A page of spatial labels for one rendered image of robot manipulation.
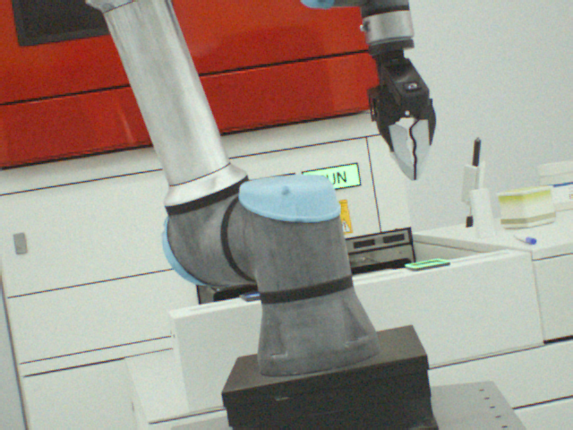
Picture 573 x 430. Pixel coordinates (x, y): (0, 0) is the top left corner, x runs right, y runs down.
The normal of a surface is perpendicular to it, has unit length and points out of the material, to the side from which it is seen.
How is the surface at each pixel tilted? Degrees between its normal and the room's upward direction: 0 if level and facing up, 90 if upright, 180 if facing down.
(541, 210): 90
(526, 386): 90
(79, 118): 90
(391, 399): 90
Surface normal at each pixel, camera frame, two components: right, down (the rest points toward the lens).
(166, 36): 0.57, -0.05
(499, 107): 0.18, 0.02
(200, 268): -0.56, 0.60
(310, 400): -0.04, 0.06
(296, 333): -0.36, -0.20
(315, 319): 0.04, -0.27
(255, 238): -0.73, 0.17
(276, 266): -0.50, 0.13
